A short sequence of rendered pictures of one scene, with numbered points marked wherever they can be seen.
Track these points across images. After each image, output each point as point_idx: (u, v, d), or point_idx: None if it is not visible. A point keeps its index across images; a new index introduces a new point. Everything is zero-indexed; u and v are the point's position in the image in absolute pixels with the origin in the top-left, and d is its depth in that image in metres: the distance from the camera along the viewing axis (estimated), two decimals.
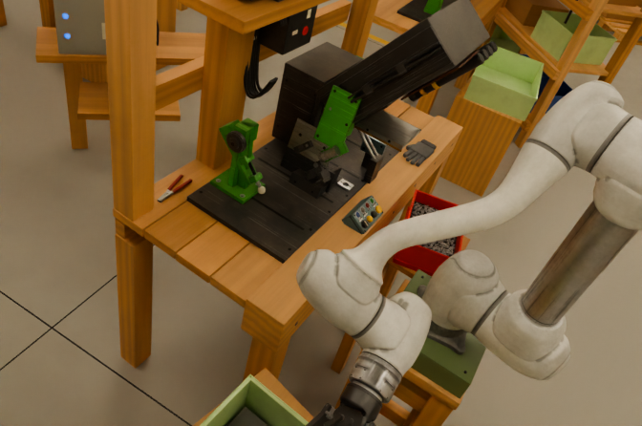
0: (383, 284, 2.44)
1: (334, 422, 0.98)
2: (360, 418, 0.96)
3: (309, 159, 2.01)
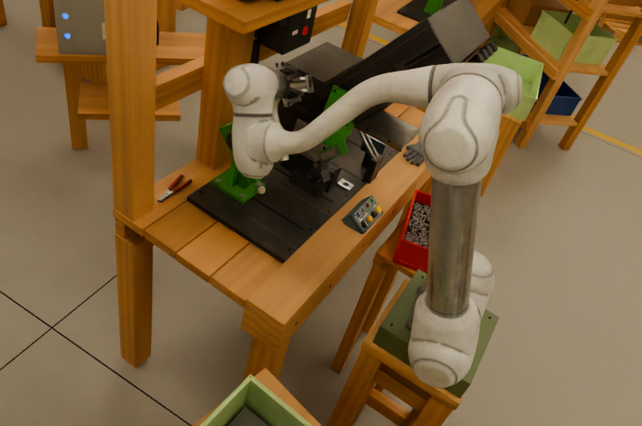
0: (383, 284, 2.44)
1: (289, 86, 1.56)
2: (282, 73, 1.53)
3: (309, 159, 2.01)
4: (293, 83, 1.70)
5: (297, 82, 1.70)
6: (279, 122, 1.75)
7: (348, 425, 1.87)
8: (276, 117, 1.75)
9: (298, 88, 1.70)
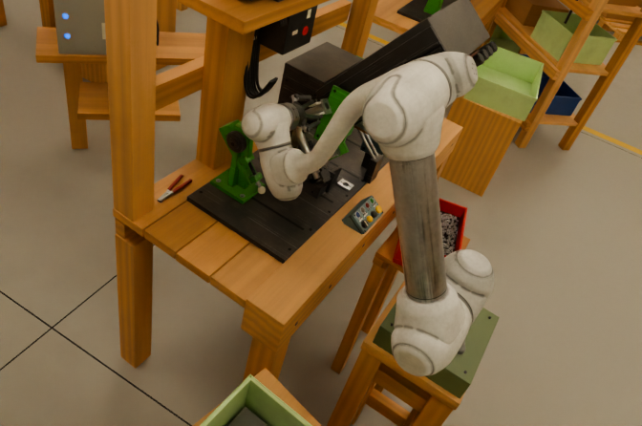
0: (383, 284, 2.44)
1: (305, 114, 1.76)
2: (296, 104, 1.74)
3: None
4: (312, 108, 1.90)
5: (315, 107, 1.89)
6: (308, 145, 1.95)
7: (348, 425, 1.87)
8: (304, 141, 1.95)
9: (317, 112, 1.89)
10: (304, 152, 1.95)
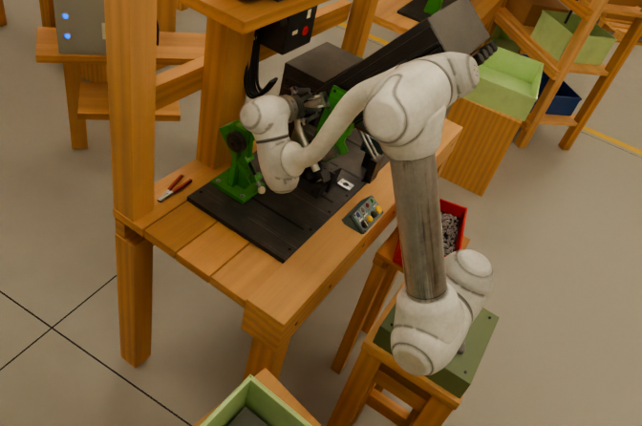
0: (383, 284, 2.44)
1: (304, 106, 1.75)
2: (294, 96, 1.73)
3: None
4: (311, 101, 1.89)
5: (314, 100, 1.89)
6: (306, 138, 1.95)
7: (348, 425, 1.87)
8: (302, 135, 1.95)
9: (315, 105, 1.89)
10: (302, 145, 1.95)
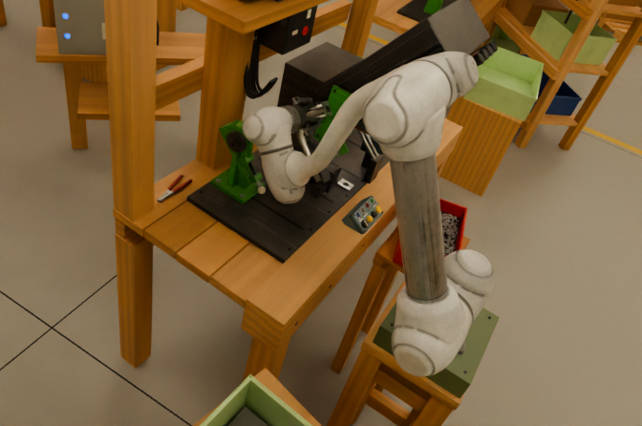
0: (383, 284, 2.44)
1: (307, 117, 1.76)
2: (297, 107, 1.74)
3: None
4: (313, 111, 1.90)
5: (316, 110, 1.89)
6: (309, 148, 1.95)
7: (348, 425, 1.87)
8: (305, 144, 1.95)
9: (317, 115, 1.89)
10: (305, 155, 1.95)
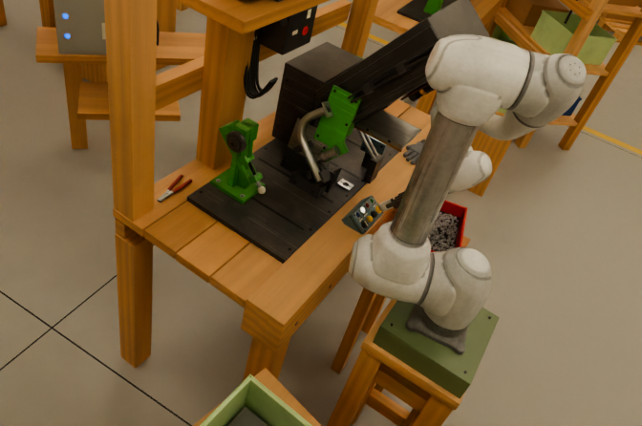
0: None
1: None
2: None
3: None
4: (313, 111, 1.90)
5: (316, 110, 1.89)
6: (309, 148, 1.95)
7: (348, 425, 1.87)
8: (305, 144, 1.95)
9: (318, 115, 1.89)
10: (305, 155, 1.95)
